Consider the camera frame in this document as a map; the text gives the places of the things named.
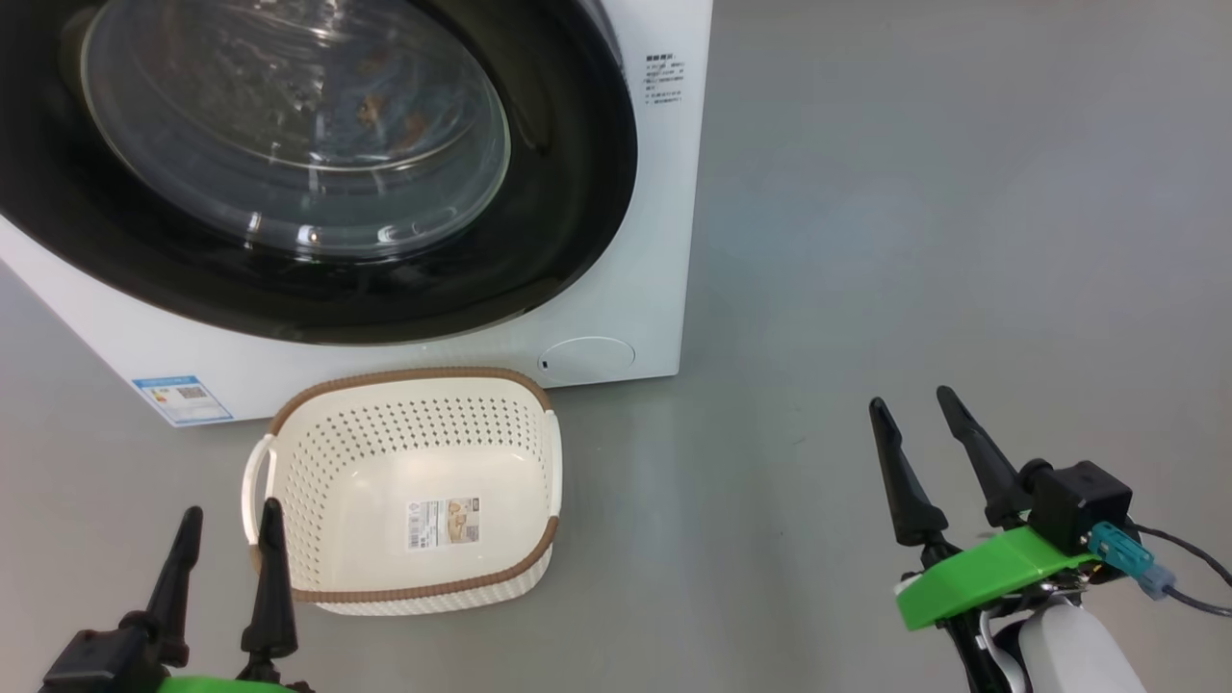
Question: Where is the paper basket label sticker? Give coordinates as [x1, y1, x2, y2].
[405, 497, 481, 552]

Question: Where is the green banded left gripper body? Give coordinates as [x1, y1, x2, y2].
[154, 659, 319, 693]

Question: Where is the blue energy label sticker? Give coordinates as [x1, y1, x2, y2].
[133, 375, 235, 426]

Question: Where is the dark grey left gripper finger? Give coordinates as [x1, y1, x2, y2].
[144, 506, 205, 667]
[241, 498, 299, 680]

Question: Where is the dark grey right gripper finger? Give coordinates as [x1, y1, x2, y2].
[869, 397, 952, 548]
[936, 386, 1036, 530]

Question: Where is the cream perforated laundry basket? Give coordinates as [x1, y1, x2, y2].
[241, 366, 564, 617]

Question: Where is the round white filter cover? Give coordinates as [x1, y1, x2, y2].
[537, 336, 637, 387]

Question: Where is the teal cable connector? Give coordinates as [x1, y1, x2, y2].
[1091, 523, 1177, 601]

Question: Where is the white front-load washing machine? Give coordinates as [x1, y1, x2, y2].
[0, 0, 714, 427]

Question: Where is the thin black cable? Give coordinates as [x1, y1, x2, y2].
[1128, 525, 1232, 590]
[1169, 585, 1232, 618]

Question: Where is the blue cartoon print garment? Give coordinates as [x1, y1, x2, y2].
[308, 48, 444, 160]

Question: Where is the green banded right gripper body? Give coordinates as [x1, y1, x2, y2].
[895, 525, 1117, 693]

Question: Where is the black round glass washer door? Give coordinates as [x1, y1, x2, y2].
[0, 0, 639, 346]

